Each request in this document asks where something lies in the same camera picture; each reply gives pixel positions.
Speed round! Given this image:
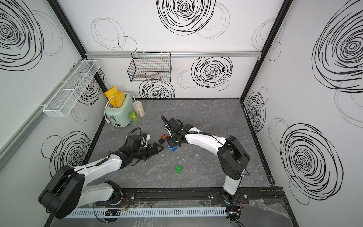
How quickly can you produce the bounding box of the black wire basket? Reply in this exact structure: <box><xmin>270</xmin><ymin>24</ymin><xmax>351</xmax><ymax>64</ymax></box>
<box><xmin>127</xmin><ymin>52</ymin><xmax>172</xmax><ymax>82</ymax></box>

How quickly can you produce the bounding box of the white mesh wall shelf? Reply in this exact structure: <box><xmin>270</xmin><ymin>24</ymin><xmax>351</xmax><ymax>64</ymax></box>
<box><xmin>43</xmin><ymin>60</ymin><xmax>100</xmax><ymax>117</ymax></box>

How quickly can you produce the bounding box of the right toy bread slice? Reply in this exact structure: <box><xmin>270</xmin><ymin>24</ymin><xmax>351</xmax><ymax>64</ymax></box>
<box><xmin>115</xmin><ymin>91</ymin><xmax>126</xmax><ymax>108</ymax></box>

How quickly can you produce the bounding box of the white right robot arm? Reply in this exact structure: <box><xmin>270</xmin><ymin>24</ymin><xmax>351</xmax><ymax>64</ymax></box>
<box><xmin>161</xmin><ymin>116</ymin><xmax>251</xmax><ymax>197</ymax></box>

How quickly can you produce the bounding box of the clear drinking glass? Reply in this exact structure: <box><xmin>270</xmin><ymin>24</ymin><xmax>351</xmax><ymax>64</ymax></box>
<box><xmin>129</xmin><ymin>110</ymin><xmax>141</xmax><ymax>125</ymax></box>

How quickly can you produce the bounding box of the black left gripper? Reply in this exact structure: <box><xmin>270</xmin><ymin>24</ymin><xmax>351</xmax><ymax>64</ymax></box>
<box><xmin>132</xmin><ymin>142</ymin><xmax>164</xmax><ymax>160</ymax></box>

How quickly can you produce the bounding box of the green snack packet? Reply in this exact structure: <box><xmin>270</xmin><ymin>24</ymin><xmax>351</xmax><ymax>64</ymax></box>
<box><xmin>129</xmin><ymin>111</ymin><xmax>139</xmax><ymax>122</ymax></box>

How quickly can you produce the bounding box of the white slotted cable duct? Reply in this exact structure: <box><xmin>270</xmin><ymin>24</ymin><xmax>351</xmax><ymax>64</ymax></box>
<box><xmin>67</xmin><ymin>207</ymin><xmax>228</xmax><ymax>219</ymax></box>

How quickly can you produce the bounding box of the mint green toaster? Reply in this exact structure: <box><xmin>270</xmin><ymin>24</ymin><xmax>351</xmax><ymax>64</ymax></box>
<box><xmin>104</xmin><ymin>92</ymin><xmax>136</xmax><ymax>127</ymax></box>

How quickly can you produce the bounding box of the white toaster power cable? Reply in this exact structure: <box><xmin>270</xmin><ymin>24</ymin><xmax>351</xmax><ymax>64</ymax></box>
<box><xmin>103</xmin><ymin>92</ymin><xmax>137</xmax><ymax>124</ymax></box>

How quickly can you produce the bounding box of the left toy bread slice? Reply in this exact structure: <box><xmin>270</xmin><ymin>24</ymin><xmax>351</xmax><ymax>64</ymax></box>
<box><xmin>104</xmin><ymin>86</ymin><xmax>119</xmax><ymax>107</ymax></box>

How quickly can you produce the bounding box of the blue small lego brick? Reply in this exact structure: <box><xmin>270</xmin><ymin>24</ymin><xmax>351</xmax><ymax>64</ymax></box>
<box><xmin>168</xmin><ymin>145</ymin><xmax>178</xmax><ymax>152</ymax></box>

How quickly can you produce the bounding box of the toy bread slice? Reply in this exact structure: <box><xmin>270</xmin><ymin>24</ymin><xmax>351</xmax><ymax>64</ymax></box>
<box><xmin>104</xmin><ymin>86</ymin><xmax>119</xmax><ymax>107</ymax></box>
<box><xmin>115</xmin><ymin>91</ymin><xmax>126</xmax><ymax>108</ymax></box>

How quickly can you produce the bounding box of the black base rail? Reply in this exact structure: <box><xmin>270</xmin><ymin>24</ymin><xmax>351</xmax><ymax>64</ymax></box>
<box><xmin>95</xmin><ymin>187</ymin><xmax>289</xmax><ymax>208</ymax></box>

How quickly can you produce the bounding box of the black small lego brick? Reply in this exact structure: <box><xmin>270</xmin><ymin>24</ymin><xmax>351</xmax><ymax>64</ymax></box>
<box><xmin>158</xmin><ymin>138</ymin><xmax>165</xmax><ymax>144</ymax></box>

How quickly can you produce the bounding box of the bright green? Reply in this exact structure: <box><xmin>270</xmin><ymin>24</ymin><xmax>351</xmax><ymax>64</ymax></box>
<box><xmin>175</xmin><ymin>166</ymin><xmax>182</xmax><ymax>174</ymax></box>

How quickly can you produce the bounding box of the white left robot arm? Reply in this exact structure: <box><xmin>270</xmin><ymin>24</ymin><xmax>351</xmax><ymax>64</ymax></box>
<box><xmin>38</xmin><ymin>133</ymin><xmax>164</xmax><ymax>219</ymax></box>

